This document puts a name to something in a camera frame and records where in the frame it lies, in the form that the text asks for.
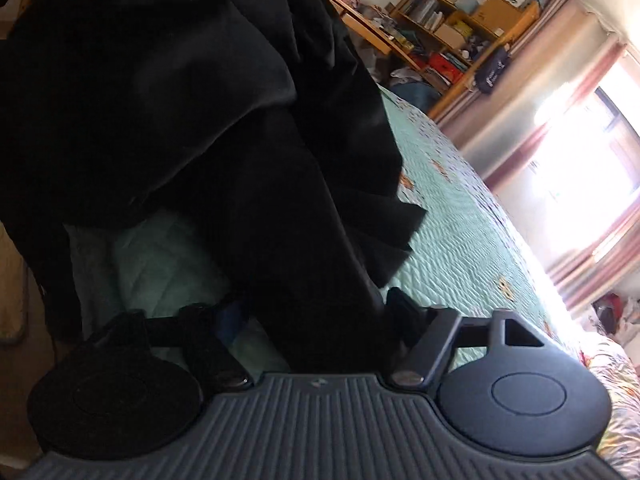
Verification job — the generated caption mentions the red box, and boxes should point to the red box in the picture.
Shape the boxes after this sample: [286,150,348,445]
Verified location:
[427,52,463,83]

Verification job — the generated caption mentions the floral pillow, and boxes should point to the floral pillow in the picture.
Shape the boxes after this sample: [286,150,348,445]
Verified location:
[580,332,640,471]

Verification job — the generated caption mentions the brown cardboard box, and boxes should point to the brown cardboard box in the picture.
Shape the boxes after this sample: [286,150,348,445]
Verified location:
[435,22,466,48]

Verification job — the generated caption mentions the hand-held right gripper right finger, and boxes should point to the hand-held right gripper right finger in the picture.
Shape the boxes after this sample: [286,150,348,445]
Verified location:
[386,287,546,390]

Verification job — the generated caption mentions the pile of bags by window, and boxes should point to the pile of bags by window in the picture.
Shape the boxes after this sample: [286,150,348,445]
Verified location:
[615,296,640,333]

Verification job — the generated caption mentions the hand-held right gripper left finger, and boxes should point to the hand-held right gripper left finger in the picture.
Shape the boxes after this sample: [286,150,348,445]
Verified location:
[100,302,253,390]

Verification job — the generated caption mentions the wooden desk with drawers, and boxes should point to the wooden desk with drawers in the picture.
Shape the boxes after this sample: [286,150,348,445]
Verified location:
[312,0,423,73]

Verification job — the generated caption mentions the green bee-print bedspread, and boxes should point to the green bee-print bedspread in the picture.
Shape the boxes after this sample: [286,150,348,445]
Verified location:
[65,85,591,376]

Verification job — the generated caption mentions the blue bag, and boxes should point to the blue bag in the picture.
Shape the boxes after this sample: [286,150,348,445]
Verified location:
[395,80,441,106]

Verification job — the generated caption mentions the wooden bookshelf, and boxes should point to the wooden bookshelf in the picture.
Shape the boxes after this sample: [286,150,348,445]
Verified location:
[390,0,541,121]

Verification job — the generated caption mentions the navy tote bag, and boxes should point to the navy tote bag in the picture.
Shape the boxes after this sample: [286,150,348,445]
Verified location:
[474,45,512,95]

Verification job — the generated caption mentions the pink striped curtain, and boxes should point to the pink striped curtain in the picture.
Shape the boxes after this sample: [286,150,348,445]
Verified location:
[545,210,640,318]
[435,0,626,181]

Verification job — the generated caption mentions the thick black pants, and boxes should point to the thick black pants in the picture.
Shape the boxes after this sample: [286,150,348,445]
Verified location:
[0,0,428,376]

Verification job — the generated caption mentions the row of books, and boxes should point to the row of books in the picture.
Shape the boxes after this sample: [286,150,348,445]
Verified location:
[402,0,443,31]

